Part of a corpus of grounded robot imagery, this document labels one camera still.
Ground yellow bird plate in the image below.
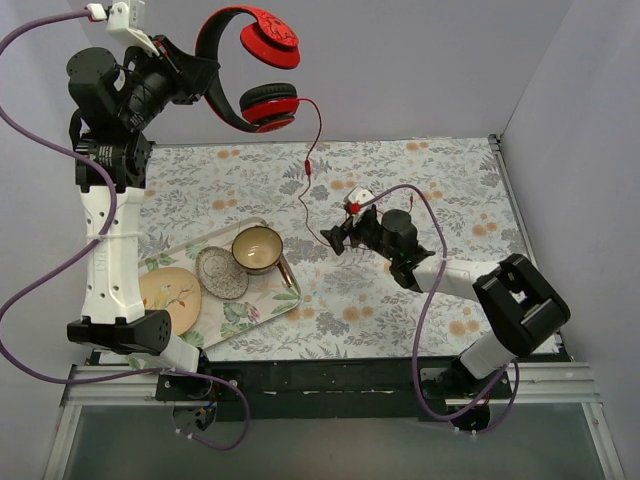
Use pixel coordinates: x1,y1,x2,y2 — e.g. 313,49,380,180
139,267,202,335

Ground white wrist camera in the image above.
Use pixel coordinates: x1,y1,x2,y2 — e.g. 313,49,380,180
344,186,374,215
106,0,156,54

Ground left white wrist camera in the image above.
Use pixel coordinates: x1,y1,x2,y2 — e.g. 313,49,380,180
106,0,156,54

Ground beige ceramic bowl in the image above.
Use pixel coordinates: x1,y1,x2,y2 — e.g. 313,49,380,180
231,225,284,275

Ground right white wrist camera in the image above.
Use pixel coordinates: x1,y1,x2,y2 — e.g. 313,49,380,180
344,186,374,215

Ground red headphone cable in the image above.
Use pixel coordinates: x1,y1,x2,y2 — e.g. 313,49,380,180
297,96,416,248

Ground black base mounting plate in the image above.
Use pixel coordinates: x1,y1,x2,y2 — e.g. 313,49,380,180
149,348,571,421

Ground copper spoon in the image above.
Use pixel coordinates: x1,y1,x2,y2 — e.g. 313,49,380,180
278,261,294,287

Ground speckled grey saucer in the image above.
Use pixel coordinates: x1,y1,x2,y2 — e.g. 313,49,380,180
195,247,249,300

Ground red black headphones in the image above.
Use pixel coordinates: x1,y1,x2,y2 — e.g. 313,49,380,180
195,5,301,133

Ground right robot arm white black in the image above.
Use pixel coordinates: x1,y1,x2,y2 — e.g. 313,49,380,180
321,206,571,398

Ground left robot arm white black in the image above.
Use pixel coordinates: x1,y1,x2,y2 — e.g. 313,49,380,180
66,35,219,400

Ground floral serving tray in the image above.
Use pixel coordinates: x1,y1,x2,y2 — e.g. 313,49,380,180
139,218,301,350

